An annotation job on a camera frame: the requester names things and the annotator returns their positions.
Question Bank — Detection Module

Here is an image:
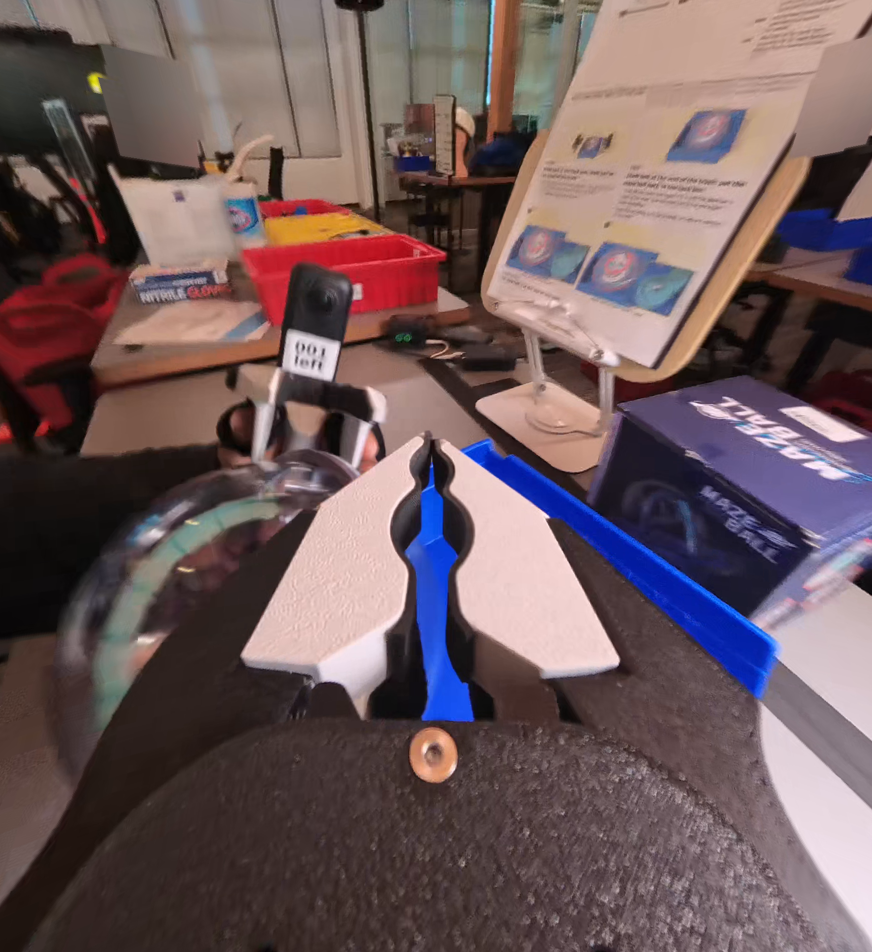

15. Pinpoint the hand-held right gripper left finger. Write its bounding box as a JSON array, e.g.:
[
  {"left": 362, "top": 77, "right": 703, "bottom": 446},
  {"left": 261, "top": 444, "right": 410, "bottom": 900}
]
[{"left": 243, "top": 436, "right": 425, "bottom": 712}]

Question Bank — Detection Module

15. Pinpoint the red chair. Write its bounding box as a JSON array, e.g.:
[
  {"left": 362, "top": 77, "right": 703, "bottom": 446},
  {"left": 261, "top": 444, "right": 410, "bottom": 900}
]
[{"left": 0, "top": 253, "right": 125, "bottom": 435}]

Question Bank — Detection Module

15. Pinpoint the large dark screen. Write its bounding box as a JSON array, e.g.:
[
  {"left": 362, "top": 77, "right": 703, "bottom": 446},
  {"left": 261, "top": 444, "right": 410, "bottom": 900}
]
[{"left": 0, "top": 38, "right": 206, "bottom": 168}]

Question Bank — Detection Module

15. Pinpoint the blue plastic bin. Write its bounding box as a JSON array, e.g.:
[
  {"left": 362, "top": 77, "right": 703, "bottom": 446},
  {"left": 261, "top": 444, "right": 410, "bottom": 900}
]
[{"left": 404, "top": 439, "right": 779, "bottom": 722}]

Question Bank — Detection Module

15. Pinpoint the red plastic bin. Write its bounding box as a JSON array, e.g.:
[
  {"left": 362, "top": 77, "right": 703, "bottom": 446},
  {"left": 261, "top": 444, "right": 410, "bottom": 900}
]
[{"left": 243, "top": 236, "right": 447, "bottom": 324}]

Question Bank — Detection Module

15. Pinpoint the dark blue cardboard box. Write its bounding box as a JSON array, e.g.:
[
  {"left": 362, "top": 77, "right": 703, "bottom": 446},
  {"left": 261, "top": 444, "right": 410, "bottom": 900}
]
[{"left": 585, "top": 375, "right": 872, "bottom": 629}]

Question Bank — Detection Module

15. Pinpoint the instruction sheet on stand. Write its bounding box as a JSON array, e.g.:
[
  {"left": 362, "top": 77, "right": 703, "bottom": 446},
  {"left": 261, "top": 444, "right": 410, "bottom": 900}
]
[{"left": 474, "top": 127, "right": 812, "bottom": 474}]

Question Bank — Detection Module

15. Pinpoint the person's left forearm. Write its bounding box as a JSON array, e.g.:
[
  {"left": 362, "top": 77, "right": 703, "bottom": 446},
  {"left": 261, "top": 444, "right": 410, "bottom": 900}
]
[{"left": 0, "top": 444, "right": 258, "bottom": 644}]

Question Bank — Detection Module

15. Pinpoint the blue glove box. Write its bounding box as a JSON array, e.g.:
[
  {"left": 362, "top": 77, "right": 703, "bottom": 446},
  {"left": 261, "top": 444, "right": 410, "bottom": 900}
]
[{"left": 128, "top": 265, "right": 232, "bottom": 306}]

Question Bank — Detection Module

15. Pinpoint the person's left hand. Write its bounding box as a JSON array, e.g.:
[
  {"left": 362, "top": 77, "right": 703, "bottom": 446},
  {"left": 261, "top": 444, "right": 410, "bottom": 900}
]
[{"left": 216, "top": 399, "right": 258, "bottom": 465}]

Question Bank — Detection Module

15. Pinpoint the clear plastic maze ball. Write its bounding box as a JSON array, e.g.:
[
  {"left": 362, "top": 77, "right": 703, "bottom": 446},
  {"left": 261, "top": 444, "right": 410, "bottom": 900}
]
[{"left": 57, "top": 447, "right": 366, "bottom": 777}]

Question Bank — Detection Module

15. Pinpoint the printed instruction sheet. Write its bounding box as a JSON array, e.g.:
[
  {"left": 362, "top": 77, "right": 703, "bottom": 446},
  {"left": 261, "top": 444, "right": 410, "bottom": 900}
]
[{"left": 489, "top": 0, "right": 872, "bottom": 370}]

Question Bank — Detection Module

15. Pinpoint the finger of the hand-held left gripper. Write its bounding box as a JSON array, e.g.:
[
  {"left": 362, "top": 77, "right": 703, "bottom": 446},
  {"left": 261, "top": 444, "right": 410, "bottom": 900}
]
[
  {"left": 249, "top": 384, "right": 282, "bottom": 465},
  {"left": 329, "top": 414, "right": 386, "bottom": 474}
]

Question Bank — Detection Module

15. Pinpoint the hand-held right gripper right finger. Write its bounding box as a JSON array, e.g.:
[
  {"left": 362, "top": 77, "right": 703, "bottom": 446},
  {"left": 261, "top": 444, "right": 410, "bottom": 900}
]
[{"left": 439, "top": 442, "right": 620, "bottom": 703}]

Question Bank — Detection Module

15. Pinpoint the white carton box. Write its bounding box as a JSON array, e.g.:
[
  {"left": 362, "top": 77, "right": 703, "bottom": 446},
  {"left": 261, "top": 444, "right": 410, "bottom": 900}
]
[{"left": 117, "top": 176, "right": 236, "bottom": 269}]

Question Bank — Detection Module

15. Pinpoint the wipes canister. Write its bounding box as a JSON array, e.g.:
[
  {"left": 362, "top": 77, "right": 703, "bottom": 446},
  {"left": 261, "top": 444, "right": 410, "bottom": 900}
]
[{"left": 225, "top": 179, "right": 266, "bottom": 246}]

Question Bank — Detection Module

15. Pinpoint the yellow plastic bin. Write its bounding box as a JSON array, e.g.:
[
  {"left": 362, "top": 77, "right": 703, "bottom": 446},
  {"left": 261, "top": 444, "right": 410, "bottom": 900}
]
[{"left": 265, "top": 209, "right": 392, "bottom": 246}]

